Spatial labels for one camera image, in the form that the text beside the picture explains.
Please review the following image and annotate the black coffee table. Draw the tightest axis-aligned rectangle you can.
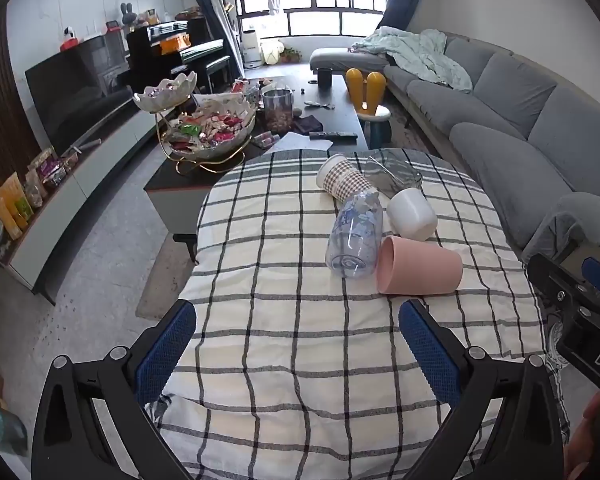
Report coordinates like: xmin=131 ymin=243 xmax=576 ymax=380
xmin=144 ymin=74 xmax=371 ymax=266

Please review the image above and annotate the black television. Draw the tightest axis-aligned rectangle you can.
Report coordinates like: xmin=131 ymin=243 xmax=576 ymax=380
xmin=25 ymin=35 xmax=133 ymax=157

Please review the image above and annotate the two-tier snack stand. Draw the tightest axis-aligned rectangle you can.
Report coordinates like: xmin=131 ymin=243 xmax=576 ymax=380
xmin=132 ymin=71 xmax=257 ymax=175

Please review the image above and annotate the orange snack bag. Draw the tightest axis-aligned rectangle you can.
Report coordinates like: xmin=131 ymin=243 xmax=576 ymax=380
xmin=0 ymin=172 xmax=33 ymax=241

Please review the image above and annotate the purple snack bag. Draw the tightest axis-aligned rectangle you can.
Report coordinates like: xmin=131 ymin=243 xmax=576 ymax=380
xmin=28 ymin=147 xmax=73 ymax=188

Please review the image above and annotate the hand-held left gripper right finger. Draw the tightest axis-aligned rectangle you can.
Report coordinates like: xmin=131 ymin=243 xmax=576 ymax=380
xmin=399 ymin=299 xmax=566 ymax=480

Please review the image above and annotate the white air purifier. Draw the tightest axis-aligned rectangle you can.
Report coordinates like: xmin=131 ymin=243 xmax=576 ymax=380
xmin=241 ymin=30 xmax=262 ymax=68

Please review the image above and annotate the clear glass bowl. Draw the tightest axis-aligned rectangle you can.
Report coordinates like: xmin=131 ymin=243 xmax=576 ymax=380
xmin=362 ymin=152 xmax=424 ymax=200

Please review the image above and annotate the grey sofa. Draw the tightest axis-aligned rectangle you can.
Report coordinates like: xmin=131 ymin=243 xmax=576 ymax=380
xmin=310 ymin=30 xmax=600 ymax=261

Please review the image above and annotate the checked paper cup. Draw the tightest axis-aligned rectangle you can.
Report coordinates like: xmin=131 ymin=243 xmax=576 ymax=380
xmin=316 ymin=154 xmax=376 ymax=203

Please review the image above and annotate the white paper sheet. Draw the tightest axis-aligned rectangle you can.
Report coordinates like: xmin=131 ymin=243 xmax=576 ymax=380
xmin=265 ymin=132 xmax=333 ymax=153

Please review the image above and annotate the black piano stool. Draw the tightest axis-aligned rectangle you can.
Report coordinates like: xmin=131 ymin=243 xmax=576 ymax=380
xmin=200 ymin=55 xmax=231 ymax=93

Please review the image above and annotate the yellow rabbit-ear stool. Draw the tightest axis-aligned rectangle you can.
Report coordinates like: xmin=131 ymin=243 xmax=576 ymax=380
xmin=346 ymin=67 xmax=393 ymax=146

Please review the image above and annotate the white cup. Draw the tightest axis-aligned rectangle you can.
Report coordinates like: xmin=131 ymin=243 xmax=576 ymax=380
xmin=386 ymin=187 xmax=439 ymax=242

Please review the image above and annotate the black piano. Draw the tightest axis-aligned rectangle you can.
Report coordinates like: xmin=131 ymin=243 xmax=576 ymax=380
xmin=125 ymin=16 xmax=231 ymax=93

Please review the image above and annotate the grey television cabinet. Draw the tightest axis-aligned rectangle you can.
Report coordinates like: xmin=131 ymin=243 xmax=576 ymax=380
xmin=0 ymin=105 xmax=166 ymax=306

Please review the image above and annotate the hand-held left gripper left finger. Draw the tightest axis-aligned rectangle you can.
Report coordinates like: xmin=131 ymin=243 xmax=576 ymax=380
xmin=30 ymin=299 xmax=198 ymax=480

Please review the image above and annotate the clear jar of nuts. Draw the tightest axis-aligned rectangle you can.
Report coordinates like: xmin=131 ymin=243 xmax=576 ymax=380
xmin=261 ymin=88 xmax=294 ymax=134

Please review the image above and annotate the person's right hand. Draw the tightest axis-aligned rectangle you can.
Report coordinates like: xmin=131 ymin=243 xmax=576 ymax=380
xmin=564 ymin=392 xmax=600 ymax=480

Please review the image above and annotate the grey throw blanket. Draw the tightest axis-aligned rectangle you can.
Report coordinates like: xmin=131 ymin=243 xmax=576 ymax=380
xmin=522 ymin=192 xmax=600 ymax=267

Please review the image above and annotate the pink cup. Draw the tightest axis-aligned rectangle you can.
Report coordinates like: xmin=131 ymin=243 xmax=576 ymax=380
xmin=375 ymin=235 xmax=464 ymax=296

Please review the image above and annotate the checked tablecloth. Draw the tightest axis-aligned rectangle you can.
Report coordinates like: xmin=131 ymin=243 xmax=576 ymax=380
xmin=150 ymin=147 xmax=571 ymax=480

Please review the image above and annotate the clear plastic cup blue print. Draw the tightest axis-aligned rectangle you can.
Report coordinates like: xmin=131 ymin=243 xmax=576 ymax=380
xmin=326 ymin=191 xmax=384 ymax=279

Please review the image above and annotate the light green blanket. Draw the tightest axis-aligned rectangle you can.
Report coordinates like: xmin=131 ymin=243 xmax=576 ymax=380
xmin=350 ymin=26 xmax=473 ymax=93

